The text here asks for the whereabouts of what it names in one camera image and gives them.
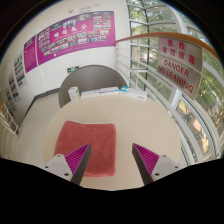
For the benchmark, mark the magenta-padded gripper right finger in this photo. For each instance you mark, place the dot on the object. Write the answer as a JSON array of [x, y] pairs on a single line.
[[148, 160]]

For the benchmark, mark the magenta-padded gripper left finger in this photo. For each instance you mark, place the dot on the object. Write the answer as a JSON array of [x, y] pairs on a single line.
[[75, 158]]

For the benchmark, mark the pink terry towel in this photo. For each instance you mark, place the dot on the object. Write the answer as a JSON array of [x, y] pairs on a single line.
[[96, 141]]

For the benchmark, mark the small upright white box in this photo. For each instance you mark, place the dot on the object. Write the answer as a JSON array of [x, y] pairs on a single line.
[[74, 94]]

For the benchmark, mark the flat white and blue box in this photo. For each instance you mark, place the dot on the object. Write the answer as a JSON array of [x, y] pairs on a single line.
[[133, 93]]

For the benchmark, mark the white stair railing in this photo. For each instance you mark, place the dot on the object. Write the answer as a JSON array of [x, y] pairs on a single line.
[[8, 120]]

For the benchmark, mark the grey round-backed chair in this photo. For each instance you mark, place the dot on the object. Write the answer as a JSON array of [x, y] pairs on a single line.
[[93, 78]]

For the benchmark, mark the green exit sign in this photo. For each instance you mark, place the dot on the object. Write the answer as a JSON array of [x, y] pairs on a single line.
[[73, 69]]

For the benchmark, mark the grey warning sign red lettering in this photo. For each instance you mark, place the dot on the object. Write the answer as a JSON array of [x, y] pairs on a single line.
[[180, 66]]

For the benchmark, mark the white photo wall poster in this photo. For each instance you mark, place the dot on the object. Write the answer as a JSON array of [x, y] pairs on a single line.
[[20, 70], [13, 86]]

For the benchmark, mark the narrow magenta text wall poster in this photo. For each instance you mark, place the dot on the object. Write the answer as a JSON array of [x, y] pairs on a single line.
[[30, 53]]

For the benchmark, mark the large magenta photo wall poster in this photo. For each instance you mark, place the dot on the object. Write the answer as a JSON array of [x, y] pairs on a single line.
[[76, 36]]

